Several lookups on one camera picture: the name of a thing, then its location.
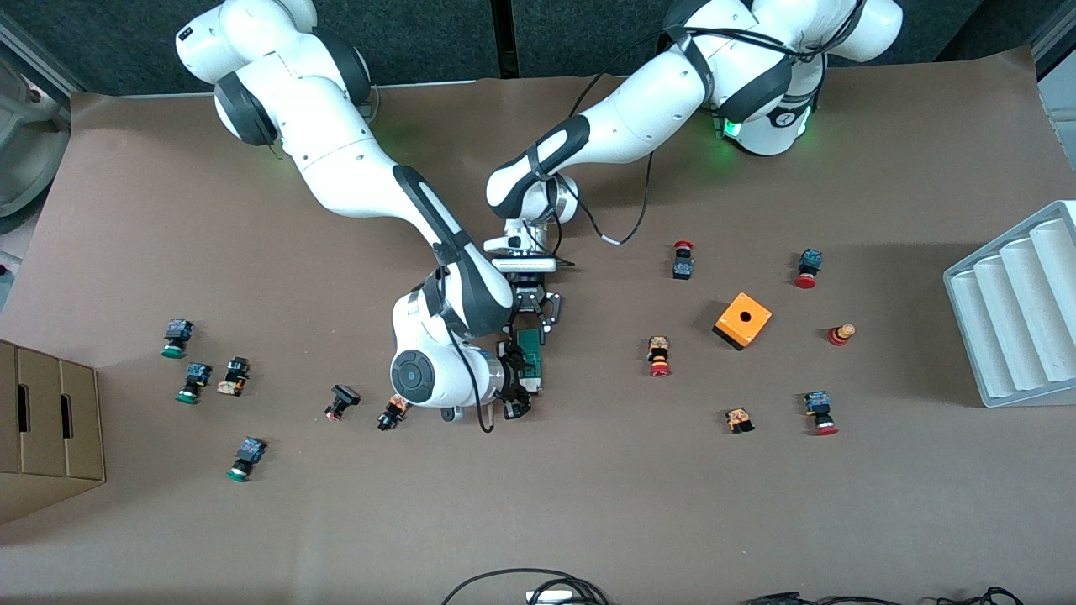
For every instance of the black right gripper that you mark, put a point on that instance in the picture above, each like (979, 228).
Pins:
(514, 376)

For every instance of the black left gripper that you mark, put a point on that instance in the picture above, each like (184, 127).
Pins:
(532, 299)

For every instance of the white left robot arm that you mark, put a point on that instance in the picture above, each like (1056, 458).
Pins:
(656, 101)

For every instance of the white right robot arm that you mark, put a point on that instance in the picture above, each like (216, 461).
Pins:
(336, 160)

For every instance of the red button orange block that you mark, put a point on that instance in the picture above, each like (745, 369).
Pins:
(659, 356)

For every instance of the red button black block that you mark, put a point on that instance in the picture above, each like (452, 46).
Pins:
(683, 262)

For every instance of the black square button red stem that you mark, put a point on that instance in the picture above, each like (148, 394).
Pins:
(342, 400)

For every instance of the red mushroom button blue block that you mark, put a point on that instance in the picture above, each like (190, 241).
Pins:
(820, 413)
(809, 269)

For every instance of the green mushroom push button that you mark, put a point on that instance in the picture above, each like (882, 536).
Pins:
(195, 380)
(246, 456)
(176, 334)

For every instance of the red yellow emergency button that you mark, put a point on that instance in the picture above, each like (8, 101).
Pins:
(841, 334)

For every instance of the brown cardboard box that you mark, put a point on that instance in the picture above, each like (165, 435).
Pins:
(50, 428)

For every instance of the white ribbed plastic tray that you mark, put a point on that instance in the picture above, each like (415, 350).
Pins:
(1017, 319)

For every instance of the grey metal stand base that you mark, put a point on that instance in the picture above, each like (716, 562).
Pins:
(34, 143)

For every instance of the black knob switch orange block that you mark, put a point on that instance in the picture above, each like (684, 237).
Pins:
(390, 415)

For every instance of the orange button enclosure box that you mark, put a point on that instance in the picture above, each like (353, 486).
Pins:
(743, 320)

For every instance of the grey aluminium frame bar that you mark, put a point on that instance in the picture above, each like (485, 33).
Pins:
(42, 55)

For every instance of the grey metal frame post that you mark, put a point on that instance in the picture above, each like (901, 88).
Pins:
(1059, 59)

